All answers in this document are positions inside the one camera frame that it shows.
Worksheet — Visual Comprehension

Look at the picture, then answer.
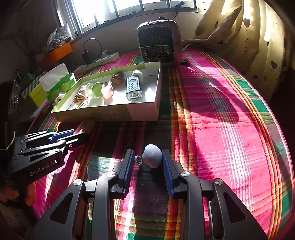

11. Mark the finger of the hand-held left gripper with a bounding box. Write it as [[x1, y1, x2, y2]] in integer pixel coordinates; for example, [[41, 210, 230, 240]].
[[14, 132, 88, 167], [15, 129, 75, 148]]

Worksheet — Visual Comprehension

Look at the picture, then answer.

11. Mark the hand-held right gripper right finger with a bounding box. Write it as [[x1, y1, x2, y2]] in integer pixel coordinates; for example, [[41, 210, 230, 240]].
[[161, 149, 269, 240]]

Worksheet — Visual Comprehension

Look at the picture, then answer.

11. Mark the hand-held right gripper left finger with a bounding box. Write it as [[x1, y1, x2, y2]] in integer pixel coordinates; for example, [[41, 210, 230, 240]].
[[36, 149, 135, 240]]

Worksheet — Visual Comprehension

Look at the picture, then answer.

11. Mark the grey egg-shaped keychain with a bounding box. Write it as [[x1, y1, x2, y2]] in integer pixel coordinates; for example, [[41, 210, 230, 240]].
[[135, 144, 163, 169]]

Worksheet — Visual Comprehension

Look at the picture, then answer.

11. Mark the brown textured walnut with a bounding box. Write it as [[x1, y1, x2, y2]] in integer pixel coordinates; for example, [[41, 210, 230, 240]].
[[73, 92, 86, 105], [111, 73, 123, 86]]

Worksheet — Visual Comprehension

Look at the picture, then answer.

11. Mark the green cardboard box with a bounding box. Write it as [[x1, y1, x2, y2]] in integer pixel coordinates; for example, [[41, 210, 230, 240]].
[[50, 61, 163, 122]]

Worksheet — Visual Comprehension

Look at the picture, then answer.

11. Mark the white and green spool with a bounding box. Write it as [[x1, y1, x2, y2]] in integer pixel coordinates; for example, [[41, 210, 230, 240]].
[[85, 82, 103, 98]]

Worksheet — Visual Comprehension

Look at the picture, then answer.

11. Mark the black bike light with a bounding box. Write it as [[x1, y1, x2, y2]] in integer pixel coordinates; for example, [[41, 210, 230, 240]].
[[126, 76, 141, 102]]

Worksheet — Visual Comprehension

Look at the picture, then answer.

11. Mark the white round brush head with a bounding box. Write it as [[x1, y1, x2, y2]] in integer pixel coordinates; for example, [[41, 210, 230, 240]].
[[132, 69, 144, 81]]

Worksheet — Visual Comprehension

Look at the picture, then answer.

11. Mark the person's left hand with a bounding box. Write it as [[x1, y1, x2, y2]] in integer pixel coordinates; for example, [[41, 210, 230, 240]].
[[0, 182, 36, 207]]

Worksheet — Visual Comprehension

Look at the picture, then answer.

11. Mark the green tissue pack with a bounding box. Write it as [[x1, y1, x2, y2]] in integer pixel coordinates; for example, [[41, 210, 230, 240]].
[[39, 63, 77, 102]]

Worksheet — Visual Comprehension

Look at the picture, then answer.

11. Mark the striped box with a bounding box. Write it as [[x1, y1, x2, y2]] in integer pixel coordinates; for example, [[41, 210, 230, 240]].
[[20, 71, 48, 98]]

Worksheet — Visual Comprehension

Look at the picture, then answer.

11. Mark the orange box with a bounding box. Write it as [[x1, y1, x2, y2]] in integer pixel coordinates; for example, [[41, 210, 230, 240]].
[[41, 43, 73, 64]]

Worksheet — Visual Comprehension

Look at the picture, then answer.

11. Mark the black power adapter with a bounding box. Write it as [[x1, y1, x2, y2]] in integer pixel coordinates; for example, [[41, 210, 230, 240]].
[[82, 49, 93, 63]]

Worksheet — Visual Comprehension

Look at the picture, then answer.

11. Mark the white power strip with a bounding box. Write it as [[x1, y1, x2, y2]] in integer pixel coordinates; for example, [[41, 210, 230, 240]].
[[74, 51, 120, 75]]

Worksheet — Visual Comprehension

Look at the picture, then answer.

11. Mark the pile of plastic bags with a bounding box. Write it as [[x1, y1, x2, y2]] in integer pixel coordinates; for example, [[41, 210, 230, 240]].
[[47, 23, 74, 49]]

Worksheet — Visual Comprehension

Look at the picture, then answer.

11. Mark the barred window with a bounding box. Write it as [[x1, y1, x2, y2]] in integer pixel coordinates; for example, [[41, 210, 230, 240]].
[[58, 0, 212, 35]]

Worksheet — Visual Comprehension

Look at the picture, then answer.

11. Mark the grey desktop fan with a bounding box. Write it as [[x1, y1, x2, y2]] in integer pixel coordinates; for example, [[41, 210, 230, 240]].
[[137, 17, 182, 66]]

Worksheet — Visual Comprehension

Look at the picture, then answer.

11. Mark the heart-print curtain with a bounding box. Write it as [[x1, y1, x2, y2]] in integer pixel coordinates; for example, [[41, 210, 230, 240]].
[[191, 0, 295, 100]]

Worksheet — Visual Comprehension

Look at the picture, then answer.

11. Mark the black adapter cable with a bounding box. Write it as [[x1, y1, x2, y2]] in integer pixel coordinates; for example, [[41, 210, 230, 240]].
[[83, 38, 103, 58]]

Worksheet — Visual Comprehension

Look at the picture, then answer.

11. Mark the black fan cord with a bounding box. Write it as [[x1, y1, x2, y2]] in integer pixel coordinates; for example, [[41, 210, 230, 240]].
[[174, 1, 186, 18]]

